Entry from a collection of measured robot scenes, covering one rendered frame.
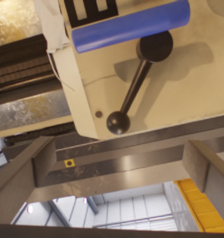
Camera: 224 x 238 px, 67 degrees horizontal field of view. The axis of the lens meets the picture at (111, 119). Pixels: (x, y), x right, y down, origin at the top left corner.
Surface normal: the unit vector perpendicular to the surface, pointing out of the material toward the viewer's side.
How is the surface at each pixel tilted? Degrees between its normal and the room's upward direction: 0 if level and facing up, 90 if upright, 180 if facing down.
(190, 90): 90
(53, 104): 90
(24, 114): 90
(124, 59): 90
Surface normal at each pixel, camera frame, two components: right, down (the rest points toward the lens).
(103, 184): -0.04, 0.28
